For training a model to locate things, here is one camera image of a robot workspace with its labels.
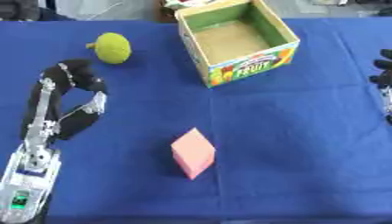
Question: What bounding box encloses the green toy jackfruit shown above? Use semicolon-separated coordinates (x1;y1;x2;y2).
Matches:
84;31;134;65

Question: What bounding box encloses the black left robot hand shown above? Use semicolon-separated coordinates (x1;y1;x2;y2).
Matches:
18;59;109;142

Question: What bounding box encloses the cardboard box with green inside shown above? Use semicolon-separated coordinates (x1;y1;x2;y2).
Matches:
172;0;302;89

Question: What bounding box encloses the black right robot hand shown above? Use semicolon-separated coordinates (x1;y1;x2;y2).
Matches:
367;48;392;97

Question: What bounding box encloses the pink block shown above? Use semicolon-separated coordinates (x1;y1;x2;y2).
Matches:
170;127;218;181

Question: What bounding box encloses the dark chair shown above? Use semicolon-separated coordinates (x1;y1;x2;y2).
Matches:
0;0;77;22

